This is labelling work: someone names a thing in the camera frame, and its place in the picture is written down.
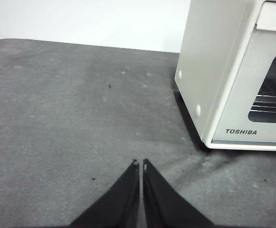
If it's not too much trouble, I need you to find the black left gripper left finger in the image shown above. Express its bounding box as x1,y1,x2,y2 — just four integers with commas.
69,159,140,228

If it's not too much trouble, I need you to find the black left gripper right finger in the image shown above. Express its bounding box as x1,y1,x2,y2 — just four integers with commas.
142,158,215,228

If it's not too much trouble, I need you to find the glass oven door with handle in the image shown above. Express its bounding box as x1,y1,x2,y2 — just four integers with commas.
210,0,276,146

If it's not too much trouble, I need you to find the cream Toshiba toaster oven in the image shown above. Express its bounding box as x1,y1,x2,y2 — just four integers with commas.
174,0,276,152

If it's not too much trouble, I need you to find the metal wire oven rack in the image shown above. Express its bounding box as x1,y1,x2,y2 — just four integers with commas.
249,78,276,115

